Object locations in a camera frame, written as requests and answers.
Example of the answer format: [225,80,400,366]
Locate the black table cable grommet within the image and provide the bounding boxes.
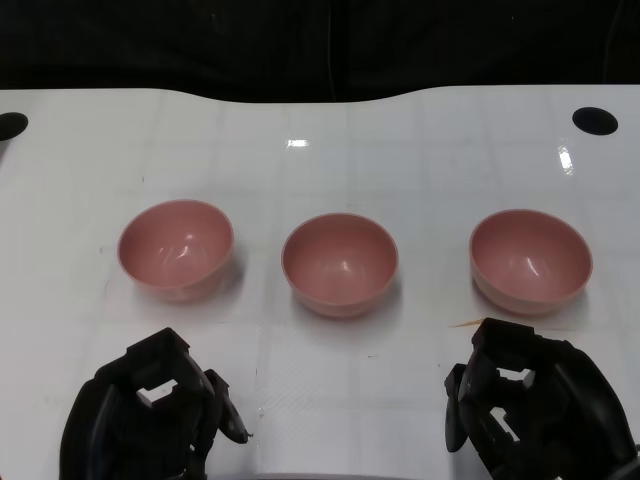
[0,112,29,141]
[571,106,619,135]

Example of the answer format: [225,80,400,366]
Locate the thin hanging cable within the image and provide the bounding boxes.
[603,0,613,84]

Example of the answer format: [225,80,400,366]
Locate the pink plastic bowl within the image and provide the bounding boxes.
[117,199,235,304]
[280,212,400,321]
[468,208,595,317]

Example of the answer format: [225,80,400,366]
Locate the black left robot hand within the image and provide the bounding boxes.
[58,327,254,480]

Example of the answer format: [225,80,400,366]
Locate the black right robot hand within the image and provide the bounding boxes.
[443,317,640,480]

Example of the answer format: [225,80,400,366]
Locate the black backdrop cloth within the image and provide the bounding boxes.
[0,0,640,104]

